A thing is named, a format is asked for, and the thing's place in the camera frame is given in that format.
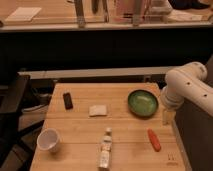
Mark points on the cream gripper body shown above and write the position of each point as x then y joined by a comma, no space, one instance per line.
168,116

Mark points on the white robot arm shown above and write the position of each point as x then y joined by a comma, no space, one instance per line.
186,82

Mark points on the green ceramic bowl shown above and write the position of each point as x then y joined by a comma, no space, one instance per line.
142,103

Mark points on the small white bottle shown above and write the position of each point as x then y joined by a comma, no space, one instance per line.
105,150

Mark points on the black rectangular block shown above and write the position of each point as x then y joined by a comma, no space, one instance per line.
67,101

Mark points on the black chair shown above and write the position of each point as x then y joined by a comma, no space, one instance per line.
10,113

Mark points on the white book on floor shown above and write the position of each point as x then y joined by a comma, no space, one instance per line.
22,14

